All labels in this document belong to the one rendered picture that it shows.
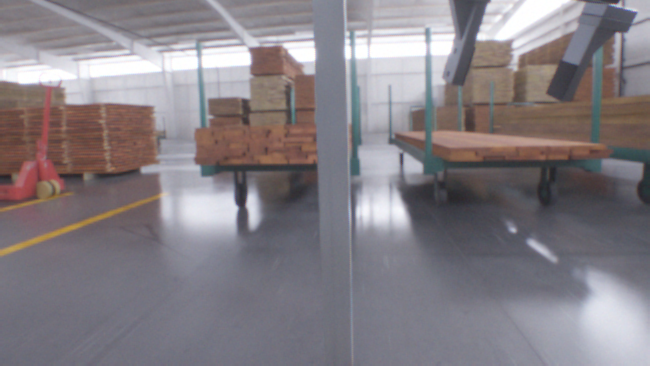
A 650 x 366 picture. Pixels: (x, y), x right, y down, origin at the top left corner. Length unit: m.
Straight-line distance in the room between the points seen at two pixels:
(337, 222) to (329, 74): 0.29
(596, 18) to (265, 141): 1.82
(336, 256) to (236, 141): 1.54
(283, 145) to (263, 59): 8.22
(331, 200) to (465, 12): 0.42
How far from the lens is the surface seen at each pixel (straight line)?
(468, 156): 2.05
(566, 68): 0.44
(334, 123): 0.62
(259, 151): 2.06
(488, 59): 10.29
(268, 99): 10.05
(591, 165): 2.66
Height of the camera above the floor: 0.65
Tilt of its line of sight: 7 degrees down
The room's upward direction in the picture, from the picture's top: 2 degrees counter-clockwise
